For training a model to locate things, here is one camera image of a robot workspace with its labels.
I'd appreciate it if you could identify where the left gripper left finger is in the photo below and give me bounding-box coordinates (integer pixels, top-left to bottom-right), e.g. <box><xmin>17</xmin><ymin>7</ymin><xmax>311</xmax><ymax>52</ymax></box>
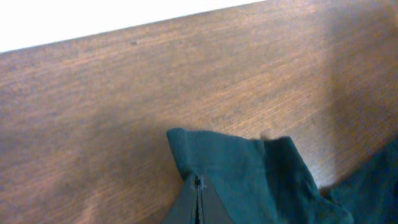
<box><xmin>161</xmin><ymin>175</ymin><xmax>198</xmax><ymax>224</ymax></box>

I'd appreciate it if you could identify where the black nike t-shirt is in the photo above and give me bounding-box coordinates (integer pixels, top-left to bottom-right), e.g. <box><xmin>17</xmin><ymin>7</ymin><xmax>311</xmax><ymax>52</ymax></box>
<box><xmin>167</xmin><ymin>128</ymin><xmax>397</xmax><ymax>223</ymax></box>

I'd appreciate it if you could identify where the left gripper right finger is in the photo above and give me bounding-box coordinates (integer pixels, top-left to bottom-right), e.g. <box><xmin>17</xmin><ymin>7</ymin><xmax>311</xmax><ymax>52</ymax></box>
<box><xmin>197</xmin><ymin>175</ymin><xmax>234</xmax><ymax>224</ymax></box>

